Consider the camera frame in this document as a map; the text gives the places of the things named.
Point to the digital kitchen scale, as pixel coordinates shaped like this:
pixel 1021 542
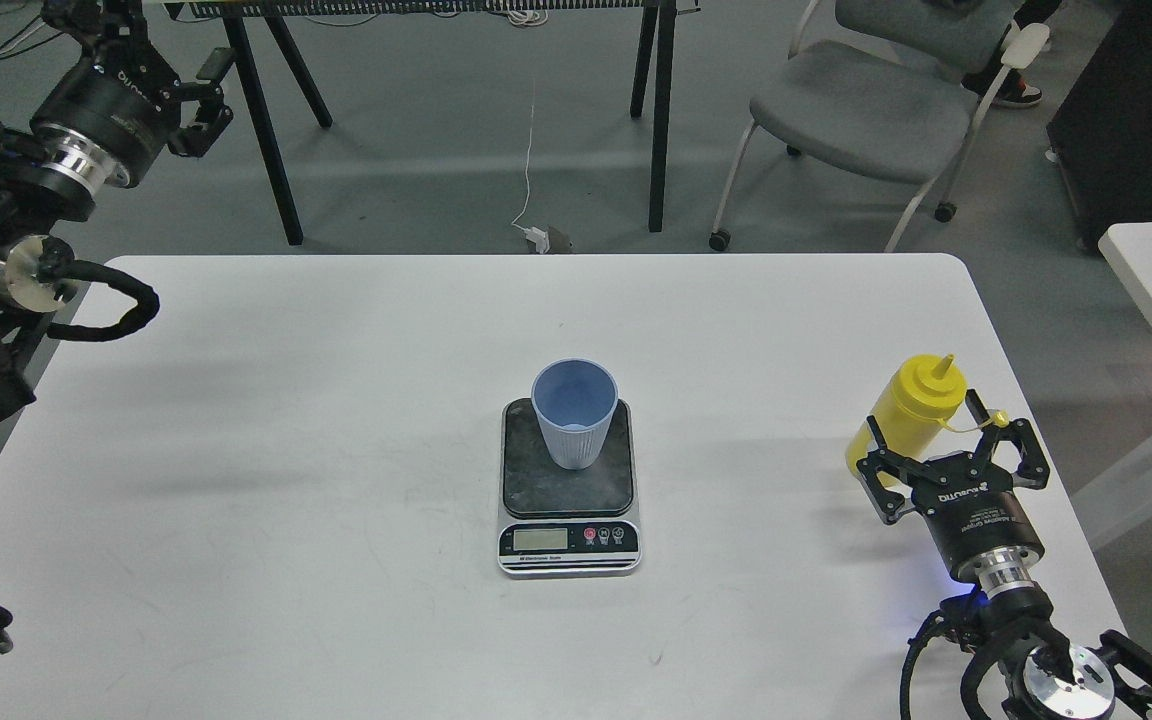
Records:
pixel 555 522

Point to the yellow squeeze bottle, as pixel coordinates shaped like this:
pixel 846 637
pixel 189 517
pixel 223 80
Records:
pixel 921 397

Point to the black table frame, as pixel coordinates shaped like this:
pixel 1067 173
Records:
pixel 652 75

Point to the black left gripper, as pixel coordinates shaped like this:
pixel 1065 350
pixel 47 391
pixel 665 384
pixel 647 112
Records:
pixel 97 126

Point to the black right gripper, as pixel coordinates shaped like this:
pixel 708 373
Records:
pixel 968 504

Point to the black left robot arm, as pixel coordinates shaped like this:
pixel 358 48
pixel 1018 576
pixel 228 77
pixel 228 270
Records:
pixel 45 290

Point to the blue plastic cup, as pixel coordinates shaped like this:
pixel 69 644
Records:
pixel 574 400

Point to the person in jeans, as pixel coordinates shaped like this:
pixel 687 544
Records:
pixel 1014 92

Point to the black cabinet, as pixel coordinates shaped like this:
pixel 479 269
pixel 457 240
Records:
pixel 1102 132

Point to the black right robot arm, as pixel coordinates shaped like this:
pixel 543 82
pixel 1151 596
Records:
pixel 1004 623

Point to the grey office chair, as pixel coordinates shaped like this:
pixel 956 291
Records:
pixel 882 119

